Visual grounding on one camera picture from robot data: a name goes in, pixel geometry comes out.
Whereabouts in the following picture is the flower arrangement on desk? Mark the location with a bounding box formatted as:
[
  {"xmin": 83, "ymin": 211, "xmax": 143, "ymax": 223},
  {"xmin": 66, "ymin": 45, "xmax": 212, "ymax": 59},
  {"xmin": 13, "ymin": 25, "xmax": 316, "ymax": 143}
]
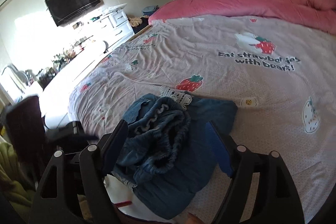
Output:
[{"xmin": 52, "ymin": 49, "xmax": 77, "ymax": 72}]

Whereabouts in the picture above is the clothes pile beside bed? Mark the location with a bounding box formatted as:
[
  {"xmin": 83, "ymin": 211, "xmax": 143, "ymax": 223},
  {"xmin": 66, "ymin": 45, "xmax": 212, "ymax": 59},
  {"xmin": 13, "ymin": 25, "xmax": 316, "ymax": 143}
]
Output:
[{"xmin": 128, "ymin": 5, "xmax": 159, "ymax": 34}]

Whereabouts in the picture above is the green sleeve with fleece cuff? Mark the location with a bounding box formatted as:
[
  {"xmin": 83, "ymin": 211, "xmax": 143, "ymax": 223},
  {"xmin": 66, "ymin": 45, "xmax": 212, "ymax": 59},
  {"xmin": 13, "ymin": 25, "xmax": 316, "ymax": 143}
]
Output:
[{"xmin": 1, "ymin": 143, "xmax": 35, "ymax": 223}]

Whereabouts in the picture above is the blue denim pants lace trim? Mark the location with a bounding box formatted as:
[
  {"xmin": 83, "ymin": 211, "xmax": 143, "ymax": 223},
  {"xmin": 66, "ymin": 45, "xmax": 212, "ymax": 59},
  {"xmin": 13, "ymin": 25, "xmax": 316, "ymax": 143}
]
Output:
[{"xmin": 112, "ymin": 90, "xmax": 238, "ymax": 219}]

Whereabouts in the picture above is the black wall television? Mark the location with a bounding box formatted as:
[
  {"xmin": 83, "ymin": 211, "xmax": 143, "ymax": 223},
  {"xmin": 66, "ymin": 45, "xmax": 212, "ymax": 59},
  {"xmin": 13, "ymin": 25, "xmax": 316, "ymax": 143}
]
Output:
[{"xmin": 45, "ymin": 0, "xmax": 101, "ymax": 27}]

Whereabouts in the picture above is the dark chair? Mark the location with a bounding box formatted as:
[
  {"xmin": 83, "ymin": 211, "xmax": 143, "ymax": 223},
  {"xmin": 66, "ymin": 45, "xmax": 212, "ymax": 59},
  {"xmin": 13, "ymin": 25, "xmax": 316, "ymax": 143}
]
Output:
[{"xmin": 4, "ymin": 96, "xmax": 45, "ymax": 150}]

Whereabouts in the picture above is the pink strawberry print bedsheet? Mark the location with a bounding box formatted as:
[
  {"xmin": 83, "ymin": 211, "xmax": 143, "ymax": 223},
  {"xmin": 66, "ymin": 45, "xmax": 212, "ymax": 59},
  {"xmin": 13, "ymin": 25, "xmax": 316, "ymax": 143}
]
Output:
[{"xmin": 69, "ymin": 15, "xmax": 335, "ymax": 222}]

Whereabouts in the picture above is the red item on floor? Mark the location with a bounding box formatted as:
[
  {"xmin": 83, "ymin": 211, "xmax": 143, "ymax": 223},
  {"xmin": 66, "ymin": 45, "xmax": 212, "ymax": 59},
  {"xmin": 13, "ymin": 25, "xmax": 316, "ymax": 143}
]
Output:
[{"xmin": 115, "ymin": 200, "xmax": 132, "ymax": 208}]

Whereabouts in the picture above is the white dresser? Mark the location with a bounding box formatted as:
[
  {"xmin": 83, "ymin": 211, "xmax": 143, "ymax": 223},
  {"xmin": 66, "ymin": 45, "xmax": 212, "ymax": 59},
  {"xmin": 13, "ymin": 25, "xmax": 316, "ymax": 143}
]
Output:
[{"xmin": 73, "ymin": 3, "xmax": 134, "ymax": 51}]

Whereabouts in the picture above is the pink fleece blanket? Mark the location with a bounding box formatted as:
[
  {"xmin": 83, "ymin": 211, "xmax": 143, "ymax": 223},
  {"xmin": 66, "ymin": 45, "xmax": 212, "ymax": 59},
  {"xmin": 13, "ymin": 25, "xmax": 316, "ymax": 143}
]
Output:
[{"xmin": 149, "ymin": 0, "xmax": 335, "ymax": 35}]

